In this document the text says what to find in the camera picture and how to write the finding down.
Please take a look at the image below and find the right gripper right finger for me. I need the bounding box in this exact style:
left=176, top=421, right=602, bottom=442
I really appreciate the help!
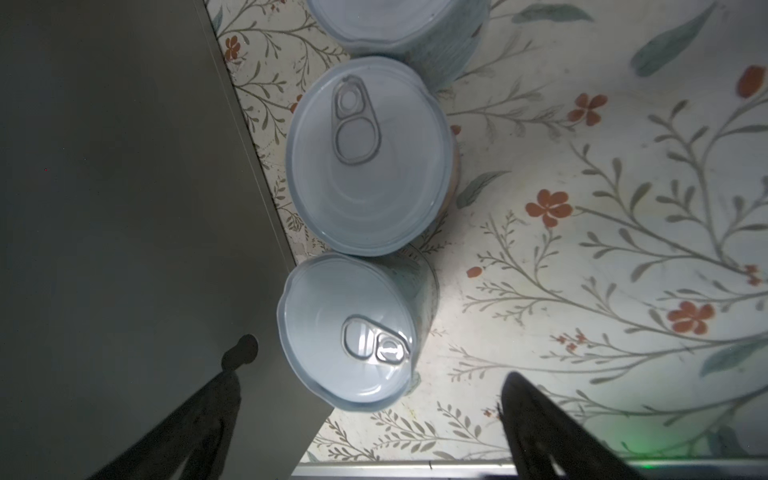
left=499, top=372, right=642, bottom=479

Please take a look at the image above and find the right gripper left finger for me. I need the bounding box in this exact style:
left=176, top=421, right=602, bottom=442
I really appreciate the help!
left=91, top=371, right=241, bottom=479

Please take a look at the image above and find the teal labelled can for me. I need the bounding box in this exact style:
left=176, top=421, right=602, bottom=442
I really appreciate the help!
left=277, top=246, right=439, bottom=412

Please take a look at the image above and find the white metal cabinet counter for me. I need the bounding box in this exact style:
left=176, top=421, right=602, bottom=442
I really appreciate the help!
left=1, top=1, right=330, bottom=479

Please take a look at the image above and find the orange labelled can right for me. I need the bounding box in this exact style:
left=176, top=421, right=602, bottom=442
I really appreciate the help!
left=285, top=56, right=460, bottom=257

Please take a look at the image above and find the white lidded can right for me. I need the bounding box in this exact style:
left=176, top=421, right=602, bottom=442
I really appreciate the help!
left=307, top=0, right=491, bottom=91

